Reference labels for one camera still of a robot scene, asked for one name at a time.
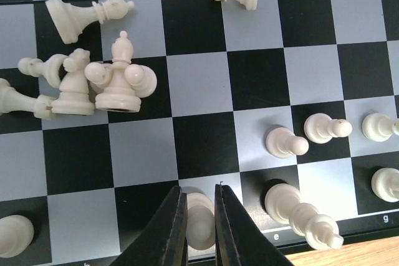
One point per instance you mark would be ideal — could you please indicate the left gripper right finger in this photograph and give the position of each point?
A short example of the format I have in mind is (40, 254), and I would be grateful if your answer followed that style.
(238, 240)

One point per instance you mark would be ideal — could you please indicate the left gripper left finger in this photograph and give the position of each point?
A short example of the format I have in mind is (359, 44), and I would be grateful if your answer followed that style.
(163, 241)

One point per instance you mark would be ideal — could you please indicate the white piece front row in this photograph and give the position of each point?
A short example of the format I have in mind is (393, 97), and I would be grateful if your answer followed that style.
(16, 235)

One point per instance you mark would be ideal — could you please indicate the folding magnetic chess board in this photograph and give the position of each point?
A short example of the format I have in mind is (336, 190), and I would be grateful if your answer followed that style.
(226, 78)

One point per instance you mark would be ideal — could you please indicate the pile of white pieces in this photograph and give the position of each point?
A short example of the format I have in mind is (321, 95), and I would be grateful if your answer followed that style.
(78, 81)

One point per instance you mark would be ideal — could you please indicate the standing white queen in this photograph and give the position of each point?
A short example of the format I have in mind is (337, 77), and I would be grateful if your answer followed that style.
(200, 228)

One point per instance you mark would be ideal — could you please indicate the white king piece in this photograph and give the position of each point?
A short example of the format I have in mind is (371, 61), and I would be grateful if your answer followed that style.
(284, 204)

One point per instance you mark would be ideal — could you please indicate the standing white bishop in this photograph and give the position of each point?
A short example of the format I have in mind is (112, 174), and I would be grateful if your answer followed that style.
(118, 95)

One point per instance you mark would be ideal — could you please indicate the white knight piece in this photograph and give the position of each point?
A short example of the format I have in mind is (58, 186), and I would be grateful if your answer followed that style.
(385, 184)

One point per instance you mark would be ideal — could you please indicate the fallen white bishop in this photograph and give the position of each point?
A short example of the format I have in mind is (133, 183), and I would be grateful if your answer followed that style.
(70, 21)

